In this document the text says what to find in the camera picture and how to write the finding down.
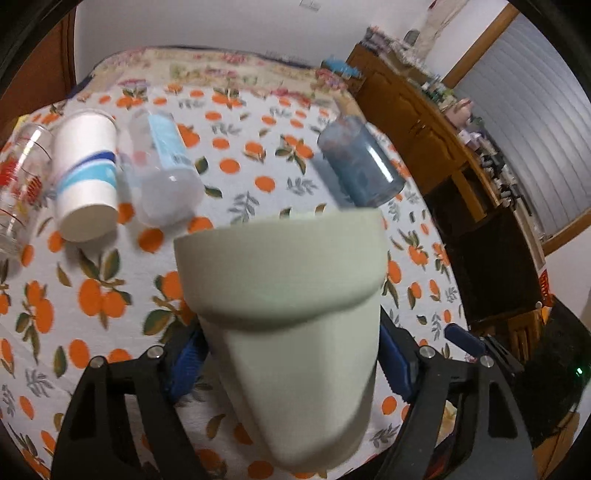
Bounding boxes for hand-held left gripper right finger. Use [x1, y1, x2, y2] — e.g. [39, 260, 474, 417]
[373, 308, 539, 480]

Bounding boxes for blue box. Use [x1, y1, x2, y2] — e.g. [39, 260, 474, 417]
[321, 58, 363, 81]

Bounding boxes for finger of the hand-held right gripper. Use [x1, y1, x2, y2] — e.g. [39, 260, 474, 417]
[444, 322, 526, 376]

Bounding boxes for blue glass cup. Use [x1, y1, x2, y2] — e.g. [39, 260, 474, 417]
[318, 115, 406, 208]

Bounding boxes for white paper cup blue stripes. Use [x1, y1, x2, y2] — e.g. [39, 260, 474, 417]
[52, 109, 120, 243]

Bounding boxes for translucent plastic cup blue label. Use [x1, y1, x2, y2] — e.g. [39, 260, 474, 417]
[121, 110, 204, 228]

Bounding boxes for wooden window frame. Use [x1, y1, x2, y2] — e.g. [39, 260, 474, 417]
[442, 4, 591, 256]

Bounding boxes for brown wooden door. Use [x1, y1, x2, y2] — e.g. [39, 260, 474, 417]
[0, 9, 78, 134]

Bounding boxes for orange fruit print tablecloth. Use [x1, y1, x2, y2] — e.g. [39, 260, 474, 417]
[0, 46, 467, 480]

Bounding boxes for grey window shutter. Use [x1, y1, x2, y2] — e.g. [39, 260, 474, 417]
[455, 14, 591, 238]

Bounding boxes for brown wooden cabinet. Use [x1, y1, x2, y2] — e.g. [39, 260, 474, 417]
[346, 43, 555, 325]

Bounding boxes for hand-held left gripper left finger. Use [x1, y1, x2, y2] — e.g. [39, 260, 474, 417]
[51, 322, 211, 480]

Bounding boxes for pale green cup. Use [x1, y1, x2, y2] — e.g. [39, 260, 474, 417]
[173, 208, 391, 472]

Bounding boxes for clear glass with red print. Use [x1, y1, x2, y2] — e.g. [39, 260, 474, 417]
[0, 124, 54, 265]

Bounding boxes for pink ceramic pot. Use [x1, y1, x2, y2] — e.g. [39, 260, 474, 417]
[444, 98, 474, 127]

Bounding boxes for clutter of small items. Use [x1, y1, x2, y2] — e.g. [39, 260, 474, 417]
[362, 25, 548, 241]

